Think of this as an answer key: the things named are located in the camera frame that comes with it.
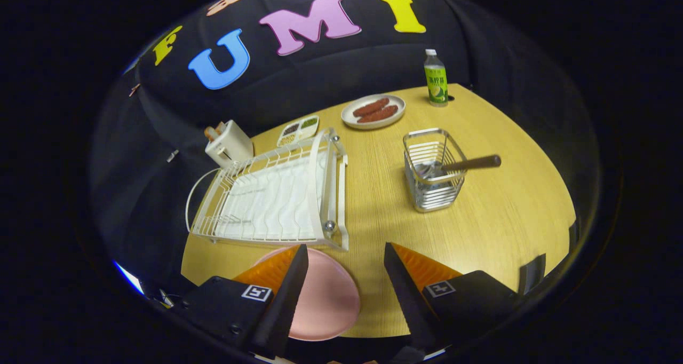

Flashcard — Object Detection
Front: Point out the white plate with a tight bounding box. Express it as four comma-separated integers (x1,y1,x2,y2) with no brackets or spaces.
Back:
341,94,406,130

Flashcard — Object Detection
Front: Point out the black backdrop cloth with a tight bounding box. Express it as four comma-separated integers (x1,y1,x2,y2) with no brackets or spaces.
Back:
88,0,603,300

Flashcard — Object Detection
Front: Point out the metal spoon with dark handle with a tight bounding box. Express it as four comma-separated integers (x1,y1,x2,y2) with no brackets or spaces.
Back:
422,154,502,180

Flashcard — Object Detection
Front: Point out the white divided grain tray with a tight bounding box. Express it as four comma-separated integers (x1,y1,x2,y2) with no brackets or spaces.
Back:
276,115,320,148

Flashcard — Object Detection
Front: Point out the white wire dish rack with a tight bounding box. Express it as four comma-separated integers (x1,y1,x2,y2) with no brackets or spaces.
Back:
185,128,350,251

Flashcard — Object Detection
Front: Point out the metal wire basket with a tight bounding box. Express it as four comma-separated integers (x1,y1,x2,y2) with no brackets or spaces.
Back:
403,128,468,213

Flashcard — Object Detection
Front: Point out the brown meat patty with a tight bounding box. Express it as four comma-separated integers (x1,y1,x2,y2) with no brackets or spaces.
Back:
352,98,390,118
358,105,399,123

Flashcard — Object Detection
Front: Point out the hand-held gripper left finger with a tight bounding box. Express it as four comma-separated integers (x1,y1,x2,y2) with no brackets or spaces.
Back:
179,244,310,360

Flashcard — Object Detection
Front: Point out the green label plastic bottle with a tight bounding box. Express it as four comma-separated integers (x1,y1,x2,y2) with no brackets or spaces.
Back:
424,49,449,107

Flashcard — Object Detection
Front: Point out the pink plate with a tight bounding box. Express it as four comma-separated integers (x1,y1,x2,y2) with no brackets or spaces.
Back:
255,247,361,342

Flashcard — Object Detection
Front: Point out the bright screen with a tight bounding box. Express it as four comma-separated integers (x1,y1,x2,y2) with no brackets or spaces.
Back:
113,260,146,296

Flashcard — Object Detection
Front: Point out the white toaster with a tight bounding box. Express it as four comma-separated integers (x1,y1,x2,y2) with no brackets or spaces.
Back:
205,120,255,168

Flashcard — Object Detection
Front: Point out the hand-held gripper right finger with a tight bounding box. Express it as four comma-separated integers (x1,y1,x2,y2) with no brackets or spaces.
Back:
383,242,526,354

